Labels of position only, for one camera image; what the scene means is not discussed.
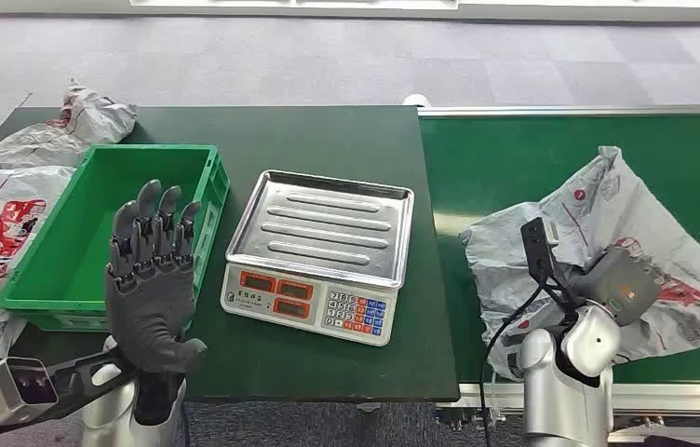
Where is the green plastic crate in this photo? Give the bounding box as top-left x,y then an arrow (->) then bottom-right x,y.
0,143 -> 232,333

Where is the white electronic scale body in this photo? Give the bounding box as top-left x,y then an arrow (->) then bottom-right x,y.
220,262 -> 399,348

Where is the steel scale tray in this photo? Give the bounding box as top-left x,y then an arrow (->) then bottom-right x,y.
225,169 -> 416,291

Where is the grey courier package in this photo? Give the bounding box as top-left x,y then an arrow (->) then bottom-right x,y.
459,145 -> 700,383

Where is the green conveyor belt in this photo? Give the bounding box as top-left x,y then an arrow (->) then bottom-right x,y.
419,114 -> 700,385

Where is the grey knotted courier bag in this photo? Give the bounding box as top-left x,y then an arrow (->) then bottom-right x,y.
0,78 -> 139,171

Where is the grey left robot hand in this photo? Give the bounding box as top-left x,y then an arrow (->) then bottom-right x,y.
105,179 -> 209,427

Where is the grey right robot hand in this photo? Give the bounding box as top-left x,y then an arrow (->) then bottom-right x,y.
571,245 -> 664,328

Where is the black camera bracket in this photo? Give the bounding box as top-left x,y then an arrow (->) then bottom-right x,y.
534,271 -> 586,317
0,346 -> 139,440

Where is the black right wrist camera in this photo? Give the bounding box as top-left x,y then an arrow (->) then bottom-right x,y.
519,217 -> 565,282

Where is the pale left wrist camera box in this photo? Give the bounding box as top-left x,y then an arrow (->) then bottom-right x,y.
0,356 -> 60,428

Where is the black right camera bracket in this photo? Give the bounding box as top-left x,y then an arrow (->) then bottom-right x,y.
534,271 -> 586,317

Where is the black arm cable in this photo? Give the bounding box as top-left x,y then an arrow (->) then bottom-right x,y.
478,282 -> 550,447

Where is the silver conveyor frame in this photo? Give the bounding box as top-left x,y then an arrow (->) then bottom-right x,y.
416,103 -> 700,447

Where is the black left camera bracket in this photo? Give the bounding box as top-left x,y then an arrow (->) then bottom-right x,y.
0,346 -> 139,440

